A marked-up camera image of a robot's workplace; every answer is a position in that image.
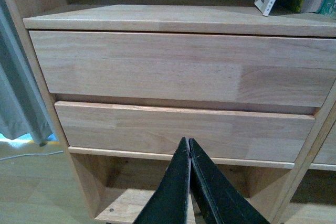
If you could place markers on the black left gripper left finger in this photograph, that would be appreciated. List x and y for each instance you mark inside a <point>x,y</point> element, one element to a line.
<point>169,203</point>

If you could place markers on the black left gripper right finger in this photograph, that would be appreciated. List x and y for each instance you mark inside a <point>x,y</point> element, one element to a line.
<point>216,197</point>

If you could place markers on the right wooden shelf unit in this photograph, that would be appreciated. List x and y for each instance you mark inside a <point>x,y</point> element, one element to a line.
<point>314,199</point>

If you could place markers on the wooden shelf unit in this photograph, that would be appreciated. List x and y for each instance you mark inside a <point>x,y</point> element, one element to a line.
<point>314,199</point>
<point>116,184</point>

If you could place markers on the left wooden shelf unit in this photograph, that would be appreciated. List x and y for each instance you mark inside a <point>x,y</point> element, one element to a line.
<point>116,184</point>

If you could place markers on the left unit lower drawer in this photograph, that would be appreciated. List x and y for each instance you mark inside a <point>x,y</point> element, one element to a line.
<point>222,134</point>

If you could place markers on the unit drawer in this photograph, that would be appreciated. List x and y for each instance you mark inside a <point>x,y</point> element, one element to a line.
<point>222,134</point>
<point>217,68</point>

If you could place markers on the left unit upper drawer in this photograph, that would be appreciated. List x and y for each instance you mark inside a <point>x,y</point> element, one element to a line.
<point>217,68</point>

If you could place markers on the grey curtain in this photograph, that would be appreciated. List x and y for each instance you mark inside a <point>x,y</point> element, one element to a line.
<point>23,110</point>

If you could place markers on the teal green book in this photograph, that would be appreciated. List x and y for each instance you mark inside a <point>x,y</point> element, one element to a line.
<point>328,9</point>

